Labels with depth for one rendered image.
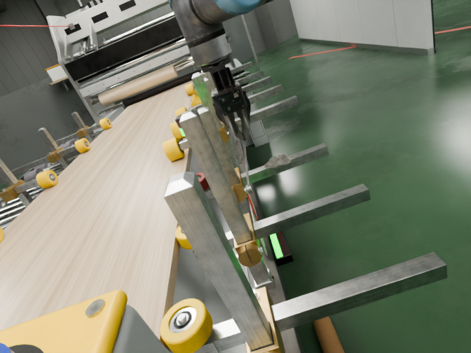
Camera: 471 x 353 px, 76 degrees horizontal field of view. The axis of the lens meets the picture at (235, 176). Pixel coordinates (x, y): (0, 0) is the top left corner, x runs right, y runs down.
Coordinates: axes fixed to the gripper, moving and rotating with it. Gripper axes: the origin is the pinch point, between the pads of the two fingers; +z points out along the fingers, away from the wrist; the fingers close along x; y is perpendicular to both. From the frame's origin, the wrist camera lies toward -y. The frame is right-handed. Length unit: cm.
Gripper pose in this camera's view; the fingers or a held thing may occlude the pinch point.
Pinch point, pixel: (243, 134)
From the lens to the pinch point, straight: 81.2
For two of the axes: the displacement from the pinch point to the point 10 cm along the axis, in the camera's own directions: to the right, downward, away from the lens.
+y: 0.8, 4.4, -8.9
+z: 3.5, 8.3, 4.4
